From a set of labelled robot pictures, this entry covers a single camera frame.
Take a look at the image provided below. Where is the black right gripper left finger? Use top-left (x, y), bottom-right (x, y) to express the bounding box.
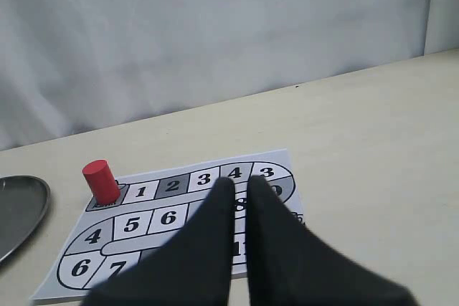
top-left (82, 178), bottom-right (235, 305)

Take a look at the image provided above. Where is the paper number game board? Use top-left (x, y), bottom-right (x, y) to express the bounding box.
top-left (30, 149), bottom-right (304, 302)

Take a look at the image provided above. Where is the round steel plate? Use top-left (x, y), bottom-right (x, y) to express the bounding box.
top-left (1, 176), bottom-right (50, 262)

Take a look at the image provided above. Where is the white backdrop curtain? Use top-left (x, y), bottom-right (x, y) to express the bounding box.
top-left (1, 0), bottom-right (458, 150)

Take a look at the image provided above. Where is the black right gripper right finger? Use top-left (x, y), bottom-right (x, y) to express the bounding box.
top-left (247, 176), bottom-right (418, 305)

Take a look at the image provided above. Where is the red cylinder game piece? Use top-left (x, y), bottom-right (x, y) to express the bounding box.
top-left (82, 159), bottom-right (120, 206)

